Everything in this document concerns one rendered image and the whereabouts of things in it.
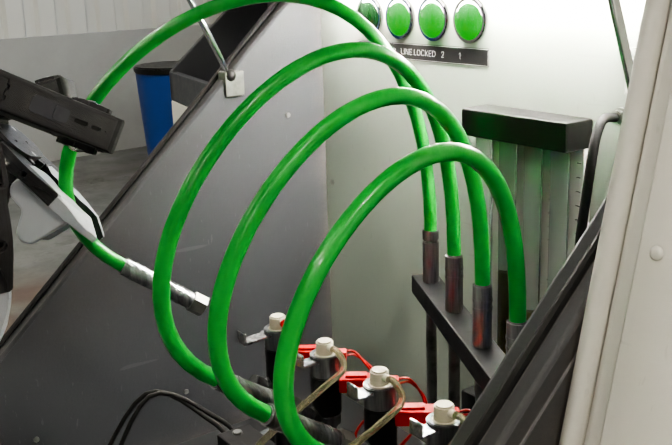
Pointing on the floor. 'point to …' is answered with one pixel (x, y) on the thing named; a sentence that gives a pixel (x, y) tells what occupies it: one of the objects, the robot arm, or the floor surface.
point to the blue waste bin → (155, 100)
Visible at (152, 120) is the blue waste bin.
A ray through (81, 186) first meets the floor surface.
